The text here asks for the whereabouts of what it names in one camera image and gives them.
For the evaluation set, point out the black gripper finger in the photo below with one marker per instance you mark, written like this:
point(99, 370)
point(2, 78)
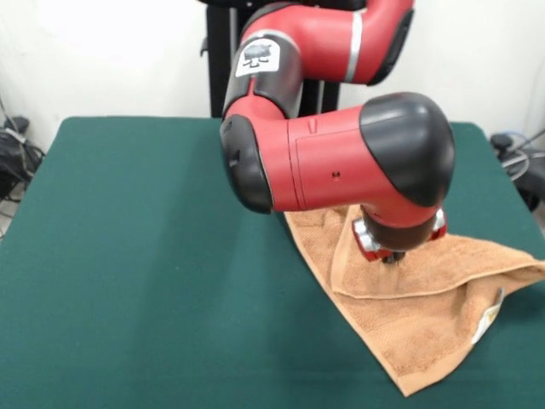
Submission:
point(388, 258)
point(399, 256)

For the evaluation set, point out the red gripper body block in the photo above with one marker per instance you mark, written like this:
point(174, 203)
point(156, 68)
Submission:
point(372, 253)

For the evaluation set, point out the orange-brown terry towel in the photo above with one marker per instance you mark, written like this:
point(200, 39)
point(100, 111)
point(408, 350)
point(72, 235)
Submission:
point(404, 307)

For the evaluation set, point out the dark green table cloth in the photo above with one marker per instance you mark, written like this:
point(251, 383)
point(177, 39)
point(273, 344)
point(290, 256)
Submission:
point(127, 255)

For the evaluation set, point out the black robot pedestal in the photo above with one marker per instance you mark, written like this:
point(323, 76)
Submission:
point(221, 64)

